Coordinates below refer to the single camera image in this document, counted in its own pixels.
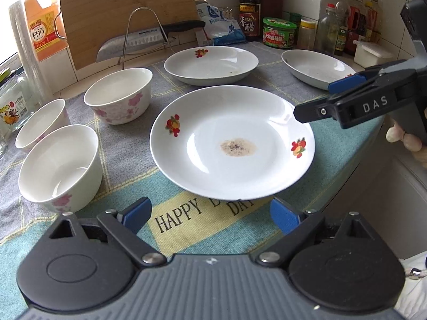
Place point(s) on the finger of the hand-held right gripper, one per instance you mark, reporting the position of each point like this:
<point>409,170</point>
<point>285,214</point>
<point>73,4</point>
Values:
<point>345,82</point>
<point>313,110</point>

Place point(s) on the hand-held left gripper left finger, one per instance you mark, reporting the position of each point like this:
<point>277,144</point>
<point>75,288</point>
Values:
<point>138,212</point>

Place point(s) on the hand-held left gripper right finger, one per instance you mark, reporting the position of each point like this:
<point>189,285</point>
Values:
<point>283,216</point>

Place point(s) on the plain white plate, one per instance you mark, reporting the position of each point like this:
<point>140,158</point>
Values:
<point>310,68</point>

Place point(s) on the white plate with brown stain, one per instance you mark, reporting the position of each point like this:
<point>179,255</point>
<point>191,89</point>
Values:
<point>213,163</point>

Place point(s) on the white bowl with pink flowers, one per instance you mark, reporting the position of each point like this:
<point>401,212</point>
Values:
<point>56,170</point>
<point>116,110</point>
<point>40,123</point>

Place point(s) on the white plate with fruit print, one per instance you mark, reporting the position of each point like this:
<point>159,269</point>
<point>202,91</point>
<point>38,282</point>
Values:
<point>213,66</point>

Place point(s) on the person's right hand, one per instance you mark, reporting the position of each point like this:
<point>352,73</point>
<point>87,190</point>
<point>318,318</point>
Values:
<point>408,141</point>

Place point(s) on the white plastic box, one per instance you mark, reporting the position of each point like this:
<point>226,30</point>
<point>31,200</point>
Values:
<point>372,55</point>

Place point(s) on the yellow-lidded spice jar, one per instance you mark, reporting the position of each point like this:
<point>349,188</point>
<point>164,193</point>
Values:
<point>306,36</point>

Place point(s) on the grey and teal checked tablecloth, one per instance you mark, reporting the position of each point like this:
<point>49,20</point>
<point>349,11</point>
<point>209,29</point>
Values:
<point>126,146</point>

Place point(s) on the green-labelled clear bottle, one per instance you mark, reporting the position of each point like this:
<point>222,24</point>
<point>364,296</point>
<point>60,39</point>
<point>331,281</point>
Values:
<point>342,13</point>

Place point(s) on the yellow-capped sauce bottle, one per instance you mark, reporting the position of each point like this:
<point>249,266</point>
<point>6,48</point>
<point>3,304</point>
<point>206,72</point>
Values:
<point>373,16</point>

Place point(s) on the small green-lidded jar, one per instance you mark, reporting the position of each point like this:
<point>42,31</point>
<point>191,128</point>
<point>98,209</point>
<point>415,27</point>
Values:
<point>296,18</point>

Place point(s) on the green-lidded sauce jar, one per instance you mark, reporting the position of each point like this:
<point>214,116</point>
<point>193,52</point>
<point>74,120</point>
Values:
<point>278,35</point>

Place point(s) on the dark vinegar bottle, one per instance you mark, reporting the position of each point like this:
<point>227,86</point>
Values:
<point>249,23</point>

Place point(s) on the white and blue salt bag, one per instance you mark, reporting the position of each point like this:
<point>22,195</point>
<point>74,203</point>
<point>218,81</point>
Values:
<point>218,20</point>

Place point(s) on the white jacket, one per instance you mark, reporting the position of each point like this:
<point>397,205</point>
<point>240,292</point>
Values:
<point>413,296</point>

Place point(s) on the labelled glass jar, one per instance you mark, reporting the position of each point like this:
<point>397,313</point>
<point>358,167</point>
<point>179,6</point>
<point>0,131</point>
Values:
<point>13,106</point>

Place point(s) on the clear plastic wrap roll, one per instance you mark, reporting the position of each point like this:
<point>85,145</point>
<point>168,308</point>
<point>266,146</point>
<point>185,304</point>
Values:
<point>28,50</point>

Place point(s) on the orange cooking wine jug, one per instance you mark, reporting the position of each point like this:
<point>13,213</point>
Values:
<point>43,23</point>

